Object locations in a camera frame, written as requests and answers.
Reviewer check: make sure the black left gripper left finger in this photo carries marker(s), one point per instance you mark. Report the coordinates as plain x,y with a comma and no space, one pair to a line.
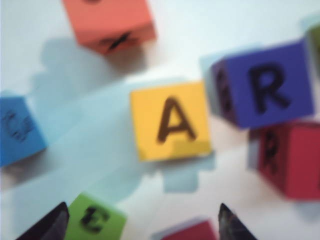
47,230

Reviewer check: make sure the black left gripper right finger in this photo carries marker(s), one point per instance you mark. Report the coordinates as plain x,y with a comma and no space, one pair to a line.
232,230

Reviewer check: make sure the green foam block with Duck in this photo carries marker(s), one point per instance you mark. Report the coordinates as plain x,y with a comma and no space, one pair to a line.
115,222

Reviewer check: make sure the blue foam letter block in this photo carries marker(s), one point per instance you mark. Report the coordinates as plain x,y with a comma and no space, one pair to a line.
22,150

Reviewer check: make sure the pink foam block with 7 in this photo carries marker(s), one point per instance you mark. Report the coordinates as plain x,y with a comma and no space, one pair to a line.
300,162

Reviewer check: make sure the yellow foam block with A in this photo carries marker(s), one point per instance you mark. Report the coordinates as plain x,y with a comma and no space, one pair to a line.
145,145

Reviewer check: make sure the purple foam block with R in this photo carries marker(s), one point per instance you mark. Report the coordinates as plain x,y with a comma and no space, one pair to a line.
297,60

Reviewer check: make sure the orange foam block with X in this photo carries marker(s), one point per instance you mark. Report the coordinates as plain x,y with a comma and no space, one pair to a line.
107,17

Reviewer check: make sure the pink foam block with Yak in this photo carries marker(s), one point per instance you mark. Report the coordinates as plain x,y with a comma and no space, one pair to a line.
195,232

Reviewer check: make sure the green foam block with N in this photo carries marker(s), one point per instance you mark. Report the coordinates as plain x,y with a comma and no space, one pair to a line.
315,37

